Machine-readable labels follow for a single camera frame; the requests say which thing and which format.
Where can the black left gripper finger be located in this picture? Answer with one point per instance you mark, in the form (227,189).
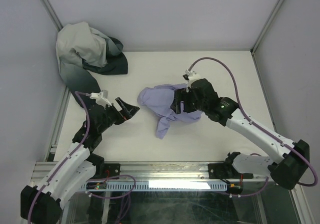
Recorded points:
(179,95)
(187,106)

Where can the grey slotted cable duct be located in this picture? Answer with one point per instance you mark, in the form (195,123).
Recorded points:
(156,185)

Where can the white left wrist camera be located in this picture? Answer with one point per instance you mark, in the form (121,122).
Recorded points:
(101,98)

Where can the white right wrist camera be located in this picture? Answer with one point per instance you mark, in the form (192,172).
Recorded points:
(190,77)

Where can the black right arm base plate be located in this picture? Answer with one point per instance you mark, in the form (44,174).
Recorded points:
(225,171)

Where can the aluminium left corner post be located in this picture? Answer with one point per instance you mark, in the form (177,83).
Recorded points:
(52,14)

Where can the aluminium right corner post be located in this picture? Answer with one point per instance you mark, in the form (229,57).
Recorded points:
(272,16)

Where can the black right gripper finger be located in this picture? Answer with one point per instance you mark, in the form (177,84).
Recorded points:
(116,116)
(127,111)

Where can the lavender purple jacket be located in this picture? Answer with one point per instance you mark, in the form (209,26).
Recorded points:
(159,99)

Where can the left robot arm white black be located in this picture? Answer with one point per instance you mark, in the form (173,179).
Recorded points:
(44,202)

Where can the aluminium corner post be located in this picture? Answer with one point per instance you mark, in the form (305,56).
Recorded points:
(52,14)
(272,16)

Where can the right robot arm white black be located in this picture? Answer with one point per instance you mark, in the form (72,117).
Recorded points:
(202,140)

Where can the grey and dark green jacket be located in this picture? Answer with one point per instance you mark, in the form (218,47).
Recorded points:
(81,50)

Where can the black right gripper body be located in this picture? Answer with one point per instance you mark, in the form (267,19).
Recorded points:
(109,115)

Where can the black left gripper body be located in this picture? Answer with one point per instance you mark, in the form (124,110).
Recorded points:
(198,87)

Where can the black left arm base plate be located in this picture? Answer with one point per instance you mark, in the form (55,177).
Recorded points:
(107,170)

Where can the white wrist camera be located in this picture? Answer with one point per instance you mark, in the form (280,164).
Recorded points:
(190,77)
(101,98)

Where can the aluminium mounting rail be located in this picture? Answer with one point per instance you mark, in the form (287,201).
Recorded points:
(151,170)

